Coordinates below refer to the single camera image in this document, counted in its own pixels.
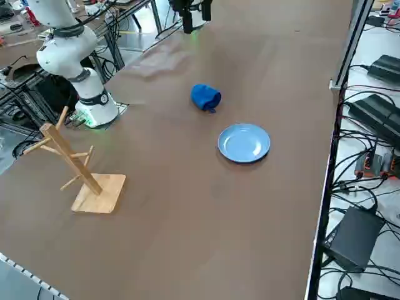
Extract large black power brick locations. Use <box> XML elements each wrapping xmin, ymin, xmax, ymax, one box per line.
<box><xmin>347</xmin><ymin>93</ymin><xmax>400</xmax><ymax>148</ymax></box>

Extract blue plastic plate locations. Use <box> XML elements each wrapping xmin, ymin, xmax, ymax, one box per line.
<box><xmin>217</xmin><ymin>122</ymin><xmax>272</xmax><ymax>164</ymax></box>

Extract small green circuit board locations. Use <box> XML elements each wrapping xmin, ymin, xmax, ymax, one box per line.
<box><xmin>69</xmin><ymin>112</ymin><xmax>90</xmax><ymax>127</ymax></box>

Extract black box device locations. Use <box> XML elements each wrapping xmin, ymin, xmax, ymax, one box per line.
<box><xmin>322</xmin><ymin>206</ymin><xmax>386</xmax><ymax>273</ymax></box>

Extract blue cloth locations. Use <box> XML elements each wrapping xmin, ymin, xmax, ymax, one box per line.
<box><xmin>190</xmin><ymin>82</ymin><xmax>223</xmax><ymax>114</ymax></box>

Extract orange grey device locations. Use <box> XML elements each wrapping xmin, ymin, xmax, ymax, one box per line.
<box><xmin>354</xmin><ymin>149</ymin><xmax>386</xmax><ymax>178</ymax></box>
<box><xmin>382</xmin><ymin>149</ymin><xmax>400</xmax><ymax>181</ymax></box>

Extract wooden cup rack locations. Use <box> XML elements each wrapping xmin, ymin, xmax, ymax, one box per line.
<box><xmin>23</xmin><ymin>106</ymin><xmax>127</xmax><ymax>215</ymax></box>

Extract flat black power brick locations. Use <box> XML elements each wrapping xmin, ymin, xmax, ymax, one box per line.
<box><xmin>367</xmin><ymin>54</ymin><xmax>400</xmax><ymax>84</ymax></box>

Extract red clamp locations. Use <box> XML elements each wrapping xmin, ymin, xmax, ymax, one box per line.
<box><xmin>26</xmin><ymin>6</ymin><xmax>40</xmax><ymax>26</ymax></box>

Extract small black device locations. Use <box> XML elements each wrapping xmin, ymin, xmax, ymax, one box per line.
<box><xmin>367</xmin><ymin>14</ymin><xmax>386</xmax><ymax>28</ymax></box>

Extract aluminium profile post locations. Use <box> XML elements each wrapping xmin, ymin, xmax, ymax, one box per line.
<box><xmin>329</xmin><ymin>0</ymin><xmax>376</xmax><ymax>91</ymax></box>

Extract white slotted cable duct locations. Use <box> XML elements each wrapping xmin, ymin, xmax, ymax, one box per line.
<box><xmin>0</xmin><ymin>251</ymin><xmax>68</xmax><ymax>300</ymax></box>

